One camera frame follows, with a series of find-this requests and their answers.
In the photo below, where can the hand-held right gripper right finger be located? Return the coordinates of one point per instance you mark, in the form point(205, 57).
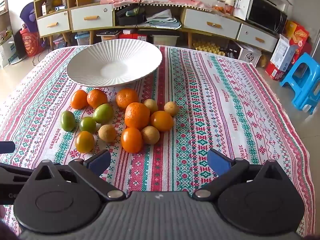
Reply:
point(218, 162)

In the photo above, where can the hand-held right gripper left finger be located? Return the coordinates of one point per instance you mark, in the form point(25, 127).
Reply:
point(100, 162)

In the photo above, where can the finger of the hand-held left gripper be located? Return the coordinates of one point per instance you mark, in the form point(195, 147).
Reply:
point(10, 170)
point(6, 147)

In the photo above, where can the yellow-orange plum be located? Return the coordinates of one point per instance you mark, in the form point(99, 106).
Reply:
point(85, 141)

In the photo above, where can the tan longan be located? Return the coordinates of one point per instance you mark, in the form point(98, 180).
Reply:
point(171, 108)
point(152, 104)
point(107, 133)
point(150, 135)

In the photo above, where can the orange plum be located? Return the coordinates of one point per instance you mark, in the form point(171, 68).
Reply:
point(131, 140)
point(79, 99)
point(161, 120)

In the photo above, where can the small green plum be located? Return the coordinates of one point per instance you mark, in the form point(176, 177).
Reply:
point(87, 124)

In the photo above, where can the large green plum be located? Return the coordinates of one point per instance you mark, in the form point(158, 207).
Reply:
point(103, 113)

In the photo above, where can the large mandarin orange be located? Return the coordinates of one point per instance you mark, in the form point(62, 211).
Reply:
point(137, 115)

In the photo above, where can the white ribbed bowl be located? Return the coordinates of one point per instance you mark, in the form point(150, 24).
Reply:
point(115, 65)

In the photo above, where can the patterned woven tablecloth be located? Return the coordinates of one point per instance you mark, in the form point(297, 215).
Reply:
point(200, 105)

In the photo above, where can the white paper bag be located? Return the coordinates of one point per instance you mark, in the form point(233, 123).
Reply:
point(7, 50)

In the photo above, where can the black flat screen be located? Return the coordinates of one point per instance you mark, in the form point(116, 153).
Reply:
point(18, 45)

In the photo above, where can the red printed bag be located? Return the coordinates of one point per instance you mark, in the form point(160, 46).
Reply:
point(31, 43)

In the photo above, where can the white carton black emblem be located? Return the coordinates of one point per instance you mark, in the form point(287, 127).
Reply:
point(250, 55)

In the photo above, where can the yellow egg tray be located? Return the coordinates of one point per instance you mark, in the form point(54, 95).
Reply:
point(207, 47)

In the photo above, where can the blue-lid storage box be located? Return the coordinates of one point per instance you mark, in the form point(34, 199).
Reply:
point(82, 40)

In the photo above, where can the clear box black lid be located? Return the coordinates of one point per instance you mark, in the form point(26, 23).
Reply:
point(107, 37)

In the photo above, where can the white and blue carton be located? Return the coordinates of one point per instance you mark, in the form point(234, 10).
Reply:
point(283, 52)

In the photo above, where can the red box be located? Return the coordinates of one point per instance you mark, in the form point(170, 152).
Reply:
point(130, 36)

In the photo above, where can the clear storage box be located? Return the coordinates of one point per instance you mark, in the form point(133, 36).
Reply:
point(165, 40)

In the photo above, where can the purple plush cushion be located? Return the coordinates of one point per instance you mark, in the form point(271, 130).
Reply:
point(28, 15)

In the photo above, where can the blue plastic stool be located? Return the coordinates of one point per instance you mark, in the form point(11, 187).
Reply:
point(310, 62)

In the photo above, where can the low wooden TV cabinet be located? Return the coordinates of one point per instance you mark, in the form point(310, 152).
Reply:
point(185, 31)

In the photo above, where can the wooden bookshelf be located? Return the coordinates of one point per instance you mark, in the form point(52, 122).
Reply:
point(3, 5)

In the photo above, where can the black case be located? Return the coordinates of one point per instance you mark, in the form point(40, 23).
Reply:
point(130, 17)

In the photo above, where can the yellow and red carton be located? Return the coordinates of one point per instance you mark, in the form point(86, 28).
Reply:
point(297, 33)

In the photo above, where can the folded pale cloths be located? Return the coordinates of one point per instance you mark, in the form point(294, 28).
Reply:
point(162, 20)

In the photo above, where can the glass jar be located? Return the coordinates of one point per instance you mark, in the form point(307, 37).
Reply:
point(220, 8)

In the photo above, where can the black microwave oven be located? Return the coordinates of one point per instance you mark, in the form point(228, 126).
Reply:
point(265, 12)

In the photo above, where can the small wooden box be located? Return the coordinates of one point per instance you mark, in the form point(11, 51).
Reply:
point(84, 0)

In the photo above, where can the white printer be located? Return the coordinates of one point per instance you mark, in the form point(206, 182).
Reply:
point(277, 0)

